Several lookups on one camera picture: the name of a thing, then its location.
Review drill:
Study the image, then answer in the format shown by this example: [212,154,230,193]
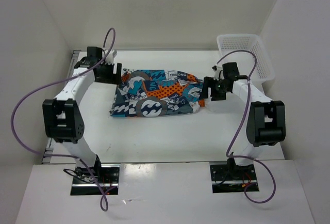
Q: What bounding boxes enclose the white plastic mesh basket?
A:
[217,34,275,84]

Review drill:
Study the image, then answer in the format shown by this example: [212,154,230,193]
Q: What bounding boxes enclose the colourful patterned shorts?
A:
[110,69,205,118]

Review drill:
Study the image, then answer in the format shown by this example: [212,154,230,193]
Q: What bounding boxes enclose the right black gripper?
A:
[199,76,229,101]

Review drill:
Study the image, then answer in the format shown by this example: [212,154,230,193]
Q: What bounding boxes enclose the purple cable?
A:
[10,27,117,212]
[215,50,277,204]

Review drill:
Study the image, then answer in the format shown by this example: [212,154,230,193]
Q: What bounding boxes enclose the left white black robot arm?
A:
[42,46,122,183]

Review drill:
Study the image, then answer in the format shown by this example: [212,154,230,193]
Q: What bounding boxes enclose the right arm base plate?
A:
[210,163,259,194]

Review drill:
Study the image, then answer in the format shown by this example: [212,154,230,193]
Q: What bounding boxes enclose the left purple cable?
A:
[10,27,117,212]

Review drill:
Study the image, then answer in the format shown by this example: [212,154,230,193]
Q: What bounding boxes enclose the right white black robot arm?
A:
[201,62,286,179]

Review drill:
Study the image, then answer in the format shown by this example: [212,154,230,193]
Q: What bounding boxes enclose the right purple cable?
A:
[215,50,277,204]

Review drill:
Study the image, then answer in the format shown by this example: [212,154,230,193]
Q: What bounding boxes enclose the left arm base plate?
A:
[64,164,120,196]

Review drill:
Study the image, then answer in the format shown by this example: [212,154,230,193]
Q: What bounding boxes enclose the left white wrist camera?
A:
[104,50,117,65]

